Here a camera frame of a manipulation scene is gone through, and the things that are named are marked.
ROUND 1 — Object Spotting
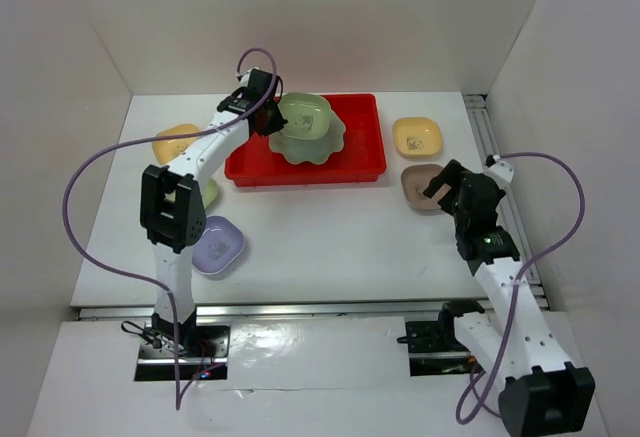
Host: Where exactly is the aluminium rail front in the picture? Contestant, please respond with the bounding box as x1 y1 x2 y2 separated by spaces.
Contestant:
79 300 445 320

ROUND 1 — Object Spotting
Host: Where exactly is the purple square plate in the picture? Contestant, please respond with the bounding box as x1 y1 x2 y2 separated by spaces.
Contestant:
192 215 246 275

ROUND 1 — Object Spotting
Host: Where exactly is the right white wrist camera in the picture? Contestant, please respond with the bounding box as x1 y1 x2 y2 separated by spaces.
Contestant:
484 154 515 188

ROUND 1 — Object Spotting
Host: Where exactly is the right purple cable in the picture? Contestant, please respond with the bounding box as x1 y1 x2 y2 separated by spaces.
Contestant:
455 151 587 426

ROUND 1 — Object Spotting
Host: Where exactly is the yellow square plate left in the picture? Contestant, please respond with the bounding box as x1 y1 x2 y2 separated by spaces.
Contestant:
151 123 199 166

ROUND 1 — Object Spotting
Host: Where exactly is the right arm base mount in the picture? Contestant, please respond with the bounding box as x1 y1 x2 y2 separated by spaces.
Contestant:
396 321 475 377

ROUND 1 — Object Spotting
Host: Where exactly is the yellow square plate right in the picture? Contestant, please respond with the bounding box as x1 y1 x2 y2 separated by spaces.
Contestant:
392 117 443 159

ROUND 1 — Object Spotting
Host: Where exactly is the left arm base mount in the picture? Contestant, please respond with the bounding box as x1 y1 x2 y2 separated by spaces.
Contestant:
120 320 231 382

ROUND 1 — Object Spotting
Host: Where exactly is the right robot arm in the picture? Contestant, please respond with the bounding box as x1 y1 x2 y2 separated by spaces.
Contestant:
423 154 595 436

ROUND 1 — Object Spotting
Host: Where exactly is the green square plate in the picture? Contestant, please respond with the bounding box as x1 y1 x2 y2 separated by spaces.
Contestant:
278 92 332 140
201 179 220 210

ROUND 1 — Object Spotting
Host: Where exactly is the red plastic bin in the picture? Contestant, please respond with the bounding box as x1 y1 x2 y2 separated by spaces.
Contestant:
224 94 387 187

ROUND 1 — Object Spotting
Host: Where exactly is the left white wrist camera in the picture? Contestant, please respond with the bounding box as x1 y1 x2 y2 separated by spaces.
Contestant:
235 66 259 83

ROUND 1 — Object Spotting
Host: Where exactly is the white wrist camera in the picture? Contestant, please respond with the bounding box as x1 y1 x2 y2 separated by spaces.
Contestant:
484 154 515 188
235 66 259 83

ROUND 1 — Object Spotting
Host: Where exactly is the large green scalloped bowl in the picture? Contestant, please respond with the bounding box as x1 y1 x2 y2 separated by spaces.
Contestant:
269 111 346 165

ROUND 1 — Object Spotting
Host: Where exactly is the brown square plate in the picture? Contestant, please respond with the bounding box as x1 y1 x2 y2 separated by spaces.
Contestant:
401 164 443 212

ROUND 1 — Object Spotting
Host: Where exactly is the yellow square plate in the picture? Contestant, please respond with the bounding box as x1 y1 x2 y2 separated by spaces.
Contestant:
392 117 443 159
151 123 199 166

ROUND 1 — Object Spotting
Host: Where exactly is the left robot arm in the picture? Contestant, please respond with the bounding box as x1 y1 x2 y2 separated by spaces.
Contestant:
140 68 286 356

